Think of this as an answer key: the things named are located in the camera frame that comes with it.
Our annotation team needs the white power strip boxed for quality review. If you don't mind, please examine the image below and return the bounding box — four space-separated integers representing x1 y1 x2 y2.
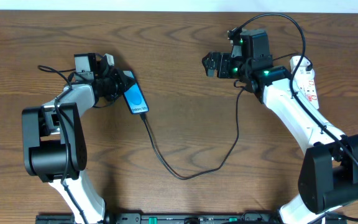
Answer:
295 72 319 110

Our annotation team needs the black USB charging cable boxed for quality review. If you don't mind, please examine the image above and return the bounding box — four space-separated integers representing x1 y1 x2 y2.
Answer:
139 52 314 181

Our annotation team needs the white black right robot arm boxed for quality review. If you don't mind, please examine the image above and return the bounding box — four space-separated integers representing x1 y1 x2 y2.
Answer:
202 29 358 223

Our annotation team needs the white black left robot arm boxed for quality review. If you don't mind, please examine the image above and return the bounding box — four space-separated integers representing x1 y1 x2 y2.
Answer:
22 53 135 223

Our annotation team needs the white USB wall charger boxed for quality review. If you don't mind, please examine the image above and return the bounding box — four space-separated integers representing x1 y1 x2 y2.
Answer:
290 55 315 81

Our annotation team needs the blue Galaxy smartphone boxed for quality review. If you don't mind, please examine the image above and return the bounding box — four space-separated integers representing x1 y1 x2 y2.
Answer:
124 71 149 114

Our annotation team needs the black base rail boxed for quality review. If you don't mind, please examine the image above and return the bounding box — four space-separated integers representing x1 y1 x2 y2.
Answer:
35 212 347 224

